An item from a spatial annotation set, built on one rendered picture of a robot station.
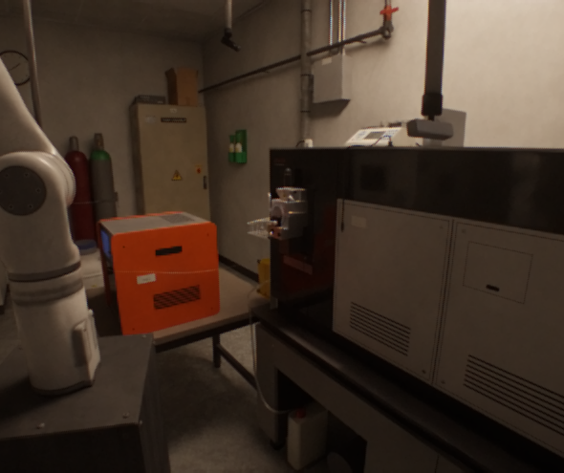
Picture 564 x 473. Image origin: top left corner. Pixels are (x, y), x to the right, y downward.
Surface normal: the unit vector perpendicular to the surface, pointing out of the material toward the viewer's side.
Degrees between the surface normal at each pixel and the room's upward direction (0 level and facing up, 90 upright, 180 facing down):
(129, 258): 90
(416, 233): 90
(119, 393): 0
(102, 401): 0
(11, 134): 106
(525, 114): 90
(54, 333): 90
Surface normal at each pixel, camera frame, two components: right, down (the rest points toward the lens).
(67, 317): 0.83, 0.13
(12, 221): 0.21, 0.29
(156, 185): 0.58, 0.19
